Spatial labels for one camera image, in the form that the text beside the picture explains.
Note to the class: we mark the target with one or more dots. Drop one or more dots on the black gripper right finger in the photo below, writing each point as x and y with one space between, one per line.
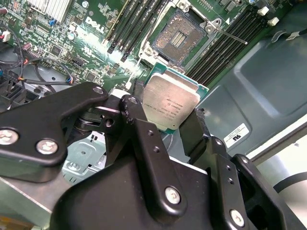
225 198

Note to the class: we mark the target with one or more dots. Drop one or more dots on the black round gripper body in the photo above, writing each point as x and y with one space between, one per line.
115 206

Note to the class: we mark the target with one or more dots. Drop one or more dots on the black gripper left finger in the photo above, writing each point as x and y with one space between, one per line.
36 124

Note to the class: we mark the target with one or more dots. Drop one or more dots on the metal socket cover frame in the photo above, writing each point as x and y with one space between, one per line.
128 85

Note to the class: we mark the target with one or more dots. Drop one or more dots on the silver green CPU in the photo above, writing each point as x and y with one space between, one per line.
170 100

